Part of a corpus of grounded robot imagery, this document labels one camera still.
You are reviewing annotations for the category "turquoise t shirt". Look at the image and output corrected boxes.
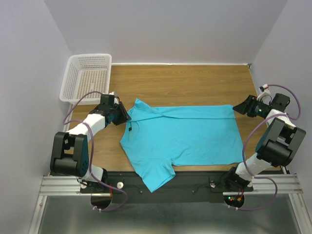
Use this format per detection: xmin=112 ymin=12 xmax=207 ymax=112
xmin=120 ymin=100 xmax=243 ymax=192

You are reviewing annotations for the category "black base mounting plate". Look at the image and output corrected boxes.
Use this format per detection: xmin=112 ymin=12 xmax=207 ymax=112
xmin=80 ymin=171 xmax=254 ymax=204

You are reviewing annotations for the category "left white knob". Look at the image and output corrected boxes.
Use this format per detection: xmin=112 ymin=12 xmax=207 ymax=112
xmin=117 ymin=181 xmax=124 ymax=189

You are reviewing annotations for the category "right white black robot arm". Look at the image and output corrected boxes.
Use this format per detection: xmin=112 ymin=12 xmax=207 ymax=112
xmin=224 ymin=93 xmax=306 ymax=191

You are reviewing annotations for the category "aluminium frame rail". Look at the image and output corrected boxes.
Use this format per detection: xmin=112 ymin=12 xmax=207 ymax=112
xmin=39 ymin=174 xmax=303 ymax=196

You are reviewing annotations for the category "circuit board with leds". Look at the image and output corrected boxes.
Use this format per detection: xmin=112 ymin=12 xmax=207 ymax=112
xmin=223 ymin=195 xmax=245 ymax=208

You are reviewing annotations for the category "white perforated plastic basket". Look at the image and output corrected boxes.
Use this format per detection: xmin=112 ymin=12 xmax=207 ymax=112
xmin=59 ymin=54 xmax=112 ymax=105

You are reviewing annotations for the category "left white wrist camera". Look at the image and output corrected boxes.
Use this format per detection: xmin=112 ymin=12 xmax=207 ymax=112
xmin=109 ymin=91 xmax=120 ymax=105

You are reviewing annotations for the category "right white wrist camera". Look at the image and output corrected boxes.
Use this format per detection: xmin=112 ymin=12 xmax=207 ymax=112
xmin=257 ymin=84 xmax=271 ymax=101

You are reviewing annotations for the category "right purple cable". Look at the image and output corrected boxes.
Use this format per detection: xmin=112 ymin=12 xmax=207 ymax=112
xmin=228 ymin=84 xmax=302 ymax=211

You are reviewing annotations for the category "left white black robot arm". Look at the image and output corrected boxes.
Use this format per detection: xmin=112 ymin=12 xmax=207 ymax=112
xmin=50 ymin=93 xmax=131 ymax=192

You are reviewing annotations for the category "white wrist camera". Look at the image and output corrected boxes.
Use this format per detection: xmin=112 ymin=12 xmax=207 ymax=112
xmin=109 ymin=91 xmax=120 ymax=105
xmin=257 ymin=84 xmax=271 ymax=101

